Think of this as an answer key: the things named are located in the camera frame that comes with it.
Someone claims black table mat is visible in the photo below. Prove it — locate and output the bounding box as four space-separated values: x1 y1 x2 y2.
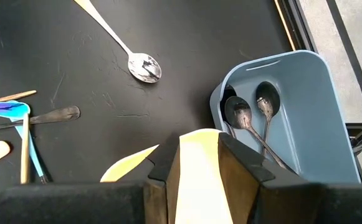
0 0 318 187

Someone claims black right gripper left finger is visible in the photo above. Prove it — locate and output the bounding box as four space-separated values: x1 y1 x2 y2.
143 133 181 224

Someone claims slate blue plastic bin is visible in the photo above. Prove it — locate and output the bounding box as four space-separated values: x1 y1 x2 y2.
209 49 362 184

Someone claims blue-handled rainbow spoon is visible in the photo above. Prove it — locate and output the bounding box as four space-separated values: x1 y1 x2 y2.
0 100 31 120

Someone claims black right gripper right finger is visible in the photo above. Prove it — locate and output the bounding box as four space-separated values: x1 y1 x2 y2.
217 132 275 224

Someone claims gold spoon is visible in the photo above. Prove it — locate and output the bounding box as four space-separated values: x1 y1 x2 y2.
0 89 38 103
19 113 31 185

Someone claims blue-handled black spoon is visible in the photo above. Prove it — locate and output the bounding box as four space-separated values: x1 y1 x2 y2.
11 117 50 184

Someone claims yellow plastic bin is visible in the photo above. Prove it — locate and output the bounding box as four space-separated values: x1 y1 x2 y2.
100 128 234 224

